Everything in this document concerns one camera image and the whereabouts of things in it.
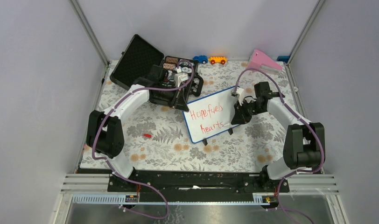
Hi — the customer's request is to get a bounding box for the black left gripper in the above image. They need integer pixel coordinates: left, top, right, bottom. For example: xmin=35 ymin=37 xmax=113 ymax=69
xmin=155 ymin=84 xmax=189 ymax=112

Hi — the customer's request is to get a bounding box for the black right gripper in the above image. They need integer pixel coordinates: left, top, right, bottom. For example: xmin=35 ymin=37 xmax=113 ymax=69
xmin=231 ymin=99 xmax=265 ymax=126

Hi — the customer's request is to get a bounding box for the blue framed whiteboard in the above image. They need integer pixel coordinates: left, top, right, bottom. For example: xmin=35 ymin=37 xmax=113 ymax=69
xmin=183 ymin=86 xmax=237 ymax=143

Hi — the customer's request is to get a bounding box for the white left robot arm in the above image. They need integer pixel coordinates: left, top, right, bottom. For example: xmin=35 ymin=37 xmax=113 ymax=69
xmin=86 ymin=65 xmax=196 ymax=192

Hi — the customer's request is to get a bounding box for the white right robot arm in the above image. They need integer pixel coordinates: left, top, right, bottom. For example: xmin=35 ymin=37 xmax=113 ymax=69
xmin=231 ymin=82 xmax=325 ymax=192

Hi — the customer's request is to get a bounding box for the black poker chip case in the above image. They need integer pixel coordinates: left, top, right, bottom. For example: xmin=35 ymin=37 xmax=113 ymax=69
xmin=110 ymin=34 xmax=204 ymax=105

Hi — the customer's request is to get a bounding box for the floral tablecloth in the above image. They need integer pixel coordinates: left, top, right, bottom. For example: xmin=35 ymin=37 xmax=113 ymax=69
xmin=81 ymin=60 xmax=304 ymax=174

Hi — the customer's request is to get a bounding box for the blue toy car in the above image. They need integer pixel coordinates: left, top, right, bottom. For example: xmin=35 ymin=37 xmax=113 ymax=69
xmin=193 ymin=55 xmax=208 ymax=64

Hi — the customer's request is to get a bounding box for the orange toy car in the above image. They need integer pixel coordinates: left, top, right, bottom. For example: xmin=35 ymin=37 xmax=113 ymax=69
xmin=208 ymin=56 xmax=227 ymax=64

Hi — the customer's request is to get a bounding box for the pink plastic stand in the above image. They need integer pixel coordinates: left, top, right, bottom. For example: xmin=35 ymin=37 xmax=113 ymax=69
xmin=246 ymin=49 xmax=283 ymax=73

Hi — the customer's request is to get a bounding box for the blue block in corner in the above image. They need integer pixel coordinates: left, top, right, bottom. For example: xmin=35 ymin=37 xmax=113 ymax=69
xmin=276 ymin=56 xmax=290 ymax=63

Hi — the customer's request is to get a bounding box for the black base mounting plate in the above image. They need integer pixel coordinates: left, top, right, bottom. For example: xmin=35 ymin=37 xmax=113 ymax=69
xmin=107 ymin=170 xmax=289 ymax=203

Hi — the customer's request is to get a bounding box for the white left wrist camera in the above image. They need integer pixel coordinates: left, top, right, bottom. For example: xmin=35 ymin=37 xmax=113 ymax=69
xmin=174 ymin=67 xmax=192 ymax=88

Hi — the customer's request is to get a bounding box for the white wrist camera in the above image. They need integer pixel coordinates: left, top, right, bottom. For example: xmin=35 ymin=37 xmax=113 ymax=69
xmin=174 ymin=67 xmax=192 ymax=88
xmin=231 ymin=87 xmax=246 ymax=105

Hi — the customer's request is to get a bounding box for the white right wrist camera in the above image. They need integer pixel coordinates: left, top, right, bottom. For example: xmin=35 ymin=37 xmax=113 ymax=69
xmin=231 ymin=87 xmax=246 ymax=105

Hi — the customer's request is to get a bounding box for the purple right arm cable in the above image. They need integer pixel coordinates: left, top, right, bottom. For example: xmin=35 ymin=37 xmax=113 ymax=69
xmin=232 ymin=68 xmax=325 ymax=180

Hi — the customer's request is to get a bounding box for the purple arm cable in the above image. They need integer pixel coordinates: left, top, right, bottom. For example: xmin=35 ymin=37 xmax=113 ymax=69
xmin=232 ymin=68 xmax=325 ymax=180
xmin=92 ymin=58 xmax=194 ymax=219

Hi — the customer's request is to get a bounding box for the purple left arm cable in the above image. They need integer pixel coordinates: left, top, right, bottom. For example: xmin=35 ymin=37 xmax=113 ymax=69
xmin=92 ymin=58 xmax=194 ymax=219

